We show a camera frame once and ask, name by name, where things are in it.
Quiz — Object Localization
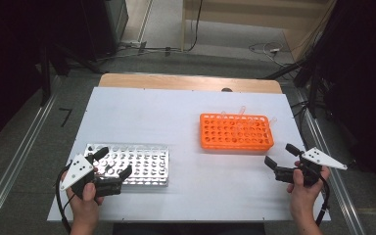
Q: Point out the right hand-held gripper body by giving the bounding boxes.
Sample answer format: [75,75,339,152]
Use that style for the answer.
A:
[273,147,349,188]

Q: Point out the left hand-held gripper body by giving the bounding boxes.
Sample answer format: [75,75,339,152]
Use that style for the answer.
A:
[59,153,125,199]

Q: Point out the silver metal test tube rack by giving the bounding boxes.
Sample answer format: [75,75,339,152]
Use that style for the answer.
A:
[83,142,170,188]

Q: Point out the orange plastic test tube rack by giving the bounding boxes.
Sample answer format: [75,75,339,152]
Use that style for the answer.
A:
[199,113,275,152]

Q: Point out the person's left hand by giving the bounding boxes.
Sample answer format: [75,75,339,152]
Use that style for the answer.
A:
[66,183,106,220]

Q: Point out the person's right hand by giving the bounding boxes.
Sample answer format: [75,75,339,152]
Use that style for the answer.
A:
[286,160,331,223]

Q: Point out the black metal stand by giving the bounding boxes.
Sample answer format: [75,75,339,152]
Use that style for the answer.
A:
[38,42,109,107]
[258,58,327,118]

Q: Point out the white board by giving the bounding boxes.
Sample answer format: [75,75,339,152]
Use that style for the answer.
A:
[47,86,331,223]

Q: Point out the person's dark clothing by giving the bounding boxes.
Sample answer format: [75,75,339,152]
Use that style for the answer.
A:
[112,221,267,235]

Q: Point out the black curtain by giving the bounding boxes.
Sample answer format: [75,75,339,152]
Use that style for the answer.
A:
[0,0,89,153]
[306,0,376,197]

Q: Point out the wooden table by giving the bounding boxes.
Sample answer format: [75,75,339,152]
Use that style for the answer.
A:
[98,72,283,95]

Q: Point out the grey power strip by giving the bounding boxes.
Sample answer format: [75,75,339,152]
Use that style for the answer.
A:
[120,40,148,48]

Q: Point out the black cabinet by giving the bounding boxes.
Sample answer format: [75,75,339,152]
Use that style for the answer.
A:
[81,0,129,62]

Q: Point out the light wooden furniture panel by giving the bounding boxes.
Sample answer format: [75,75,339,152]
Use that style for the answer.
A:
[181,0,337,60]

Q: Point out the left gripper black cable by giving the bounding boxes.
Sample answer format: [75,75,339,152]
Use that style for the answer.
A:
[54,163,72,235]

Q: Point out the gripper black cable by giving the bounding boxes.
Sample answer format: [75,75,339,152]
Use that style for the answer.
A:
[54,163,72,235]
[314,177,331,227]

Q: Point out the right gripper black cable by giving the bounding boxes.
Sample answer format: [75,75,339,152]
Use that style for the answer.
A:
[314,177,331,227]

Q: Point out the aluminium floor rail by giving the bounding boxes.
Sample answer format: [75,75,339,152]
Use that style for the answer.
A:
[0,76,63,234]
[290,84,366,235]

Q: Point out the white cable with plug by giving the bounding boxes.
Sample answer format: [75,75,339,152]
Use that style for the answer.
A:
[248,41,295,67]

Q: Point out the black floor cable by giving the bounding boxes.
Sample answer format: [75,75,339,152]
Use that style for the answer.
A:
[117,0,204,53]

